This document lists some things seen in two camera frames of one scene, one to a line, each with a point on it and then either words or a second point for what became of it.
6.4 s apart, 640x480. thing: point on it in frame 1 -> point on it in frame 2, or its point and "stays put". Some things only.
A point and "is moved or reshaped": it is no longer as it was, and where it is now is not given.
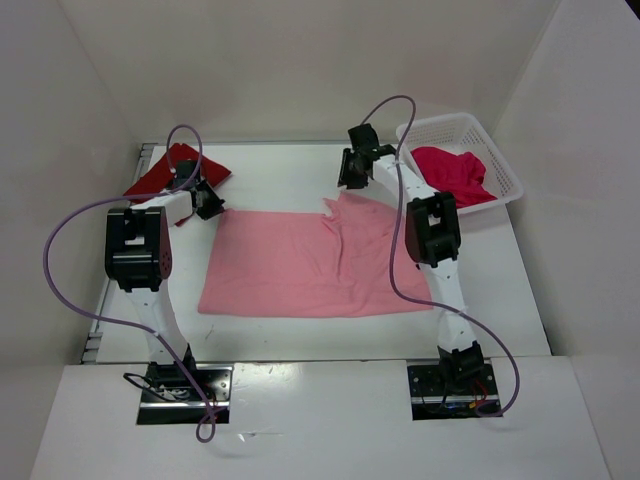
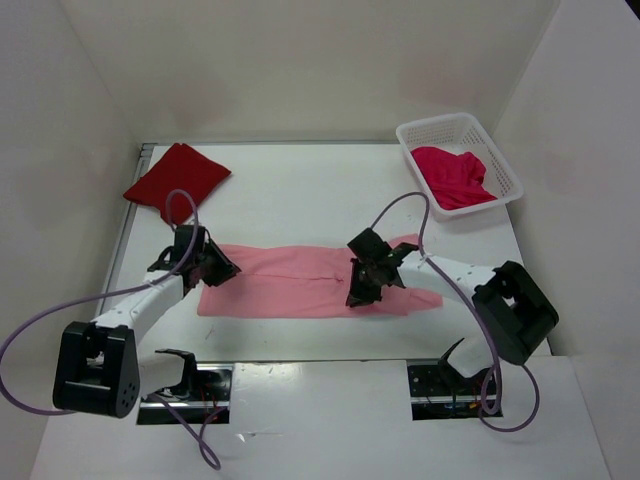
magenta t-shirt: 460,175 stays put
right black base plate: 449,389 stays put
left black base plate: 170,397 stays put
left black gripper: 211,205 -> 217,265
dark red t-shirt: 160,176 stays put
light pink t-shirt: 267,264 is moved or reshaped
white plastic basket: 466,133 stays put
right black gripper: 351,167 -> 362,270
